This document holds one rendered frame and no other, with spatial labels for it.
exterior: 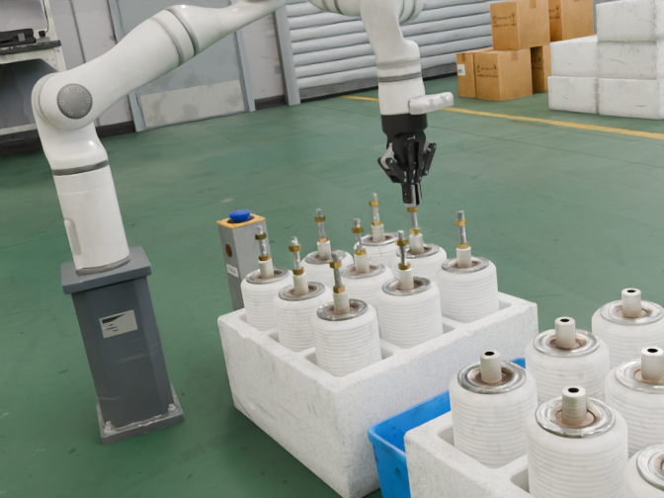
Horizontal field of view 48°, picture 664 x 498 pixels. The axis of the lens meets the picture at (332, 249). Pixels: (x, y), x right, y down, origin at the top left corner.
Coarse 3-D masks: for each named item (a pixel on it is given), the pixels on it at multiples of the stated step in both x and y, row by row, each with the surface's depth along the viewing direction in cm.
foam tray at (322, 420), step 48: (240, 336) 125; (480, 336) 113; (528, 336) 119; (240, 384) 131; (288, 384) 113; (336, 384) 102; (384, 384) 105; (432, 384) 110; (288, 432) 118; (336, 432) 103; (336, 480) 107
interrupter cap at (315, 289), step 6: (312, 282) 121; (288, 288) 120; (312, 288) 119; (318, 288) 118; (324, 288) 117; (282, 294) 117; (288, 294) 117; (294, 294) 117; (300, 294) 117; (306, 294) 116; (312, 294) 115; (318, 294) 115; (288, 300) 115; (294, 300) 115
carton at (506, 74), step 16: (528, 48) 477; (480, 64) 493; (496, 64) 475; (512, 64) 476; (528, 64) 479; (480, 80) 497; (496, 80) 479; (512, 80) 478; (528, 80) 482; (480, 96) 502; (496, 96) 483; (512, 96) 481
